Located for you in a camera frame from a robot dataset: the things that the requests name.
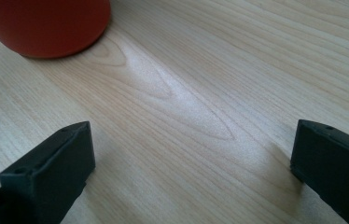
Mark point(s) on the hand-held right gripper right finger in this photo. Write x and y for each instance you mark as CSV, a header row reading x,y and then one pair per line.
x,y
334,165

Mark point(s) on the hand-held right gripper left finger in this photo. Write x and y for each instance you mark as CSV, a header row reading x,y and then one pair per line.
x,y
46,174

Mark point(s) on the red cup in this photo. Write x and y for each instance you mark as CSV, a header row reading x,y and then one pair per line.
x,y
43,25

